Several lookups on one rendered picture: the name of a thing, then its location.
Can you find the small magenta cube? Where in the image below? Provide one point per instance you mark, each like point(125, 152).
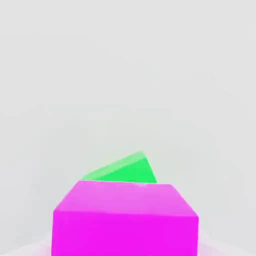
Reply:
point(125, 224)

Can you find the small green cube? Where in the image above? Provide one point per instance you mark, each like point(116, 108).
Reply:
point(130, 172)

